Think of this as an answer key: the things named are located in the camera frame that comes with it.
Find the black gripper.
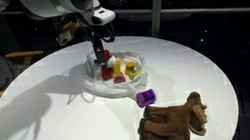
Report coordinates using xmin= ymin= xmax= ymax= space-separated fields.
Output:
xmin=80 ymin=12 xmax=121 ymax=74

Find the brown spice jar red lid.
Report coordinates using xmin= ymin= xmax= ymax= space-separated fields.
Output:
xmin=102 ymin=48 xmax=112 ymax=59

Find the red round toy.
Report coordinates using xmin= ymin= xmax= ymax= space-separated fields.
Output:
xmin=100 ymin=67 xmax=114 ymax=82

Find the dough can amber lid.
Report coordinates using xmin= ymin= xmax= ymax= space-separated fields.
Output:
xmin=111 ymin=59 xmax=124 ymax=78

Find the green dough can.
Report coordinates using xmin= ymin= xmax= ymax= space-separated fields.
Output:
xmin=127 ymin=67 xmax=144 ymax=81

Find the purple plastic cup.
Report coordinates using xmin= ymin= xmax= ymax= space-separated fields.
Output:
xmin=134 ymin=87 xmax=159 ymax=109

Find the brown plush toy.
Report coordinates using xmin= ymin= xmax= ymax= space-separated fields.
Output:
xmin=133 ymin=89 xmax=213 ymax=140

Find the clear plastic bowl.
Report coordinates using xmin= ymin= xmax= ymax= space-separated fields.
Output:
xmin=77 ymin=43 xmax=152 ymax=105

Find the grey window post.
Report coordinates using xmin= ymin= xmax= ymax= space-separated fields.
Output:
xmin=144 ymin=0 xmax=175 ymax=39

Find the grey window rail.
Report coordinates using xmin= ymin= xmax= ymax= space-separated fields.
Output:
xmin=0 ymin=0 xmax=250 ymax=57

